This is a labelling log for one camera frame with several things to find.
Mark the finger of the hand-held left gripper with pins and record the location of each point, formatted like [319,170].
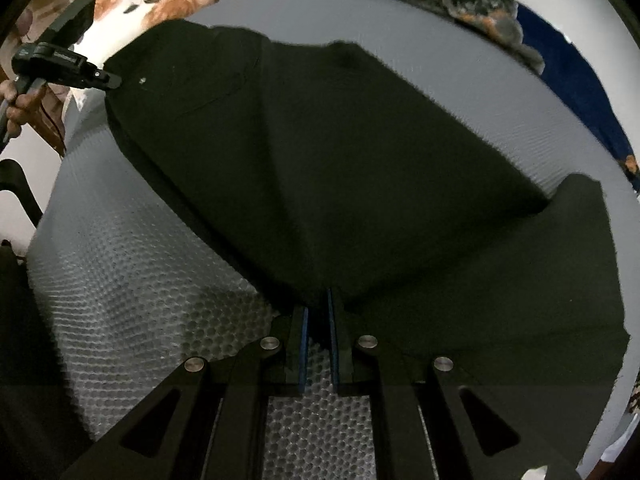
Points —
[106,80]

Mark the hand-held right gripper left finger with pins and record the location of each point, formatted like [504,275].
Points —
[302,350]

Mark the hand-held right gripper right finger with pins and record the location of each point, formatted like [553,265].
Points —
[332,345]

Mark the person's left hand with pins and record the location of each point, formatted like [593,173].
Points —
[22,107]

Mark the grey honeycomb mattress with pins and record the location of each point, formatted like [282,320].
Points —
[150,285]

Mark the blue white floral bedsheet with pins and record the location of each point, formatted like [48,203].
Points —
[565,60]

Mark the black chair frame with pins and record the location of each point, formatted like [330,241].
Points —
[25,190]

